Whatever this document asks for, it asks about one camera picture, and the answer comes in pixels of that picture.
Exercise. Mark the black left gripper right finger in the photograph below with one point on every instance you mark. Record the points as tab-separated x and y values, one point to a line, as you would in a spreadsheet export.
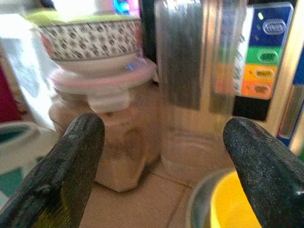
266	171

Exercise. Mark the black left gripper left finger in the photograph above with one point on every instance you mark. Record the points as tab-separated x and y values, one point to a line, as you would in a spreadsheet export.
59	166

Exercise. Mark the green and white mug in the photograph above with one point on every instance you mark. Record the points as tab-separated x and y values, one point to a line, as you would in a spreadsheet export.
14	142

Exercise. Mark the pink lidded brown jar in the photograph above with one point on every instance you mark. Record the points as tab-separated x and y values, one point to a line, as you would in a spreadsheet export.
123	152

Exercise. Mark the red container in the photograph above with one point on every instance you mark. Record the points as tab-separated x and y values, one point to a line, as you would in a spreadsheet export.
7	99

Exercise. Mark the patterned bowl with green lid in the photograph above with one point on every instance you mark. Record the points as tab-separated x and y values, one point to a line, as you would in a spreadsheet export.
90	42

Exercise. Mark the beige water ionizer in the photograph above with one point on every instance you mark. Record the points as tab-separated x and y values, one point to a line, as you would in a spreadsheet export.
266	42

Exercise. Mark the orange lidded clear jar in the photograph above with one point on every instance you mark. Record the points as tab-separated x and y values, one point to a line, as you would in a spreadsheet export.
180	59

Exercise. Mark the pink and blue package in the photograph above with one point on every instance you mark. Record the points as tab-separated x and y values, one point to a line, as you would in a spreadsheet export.
123	6

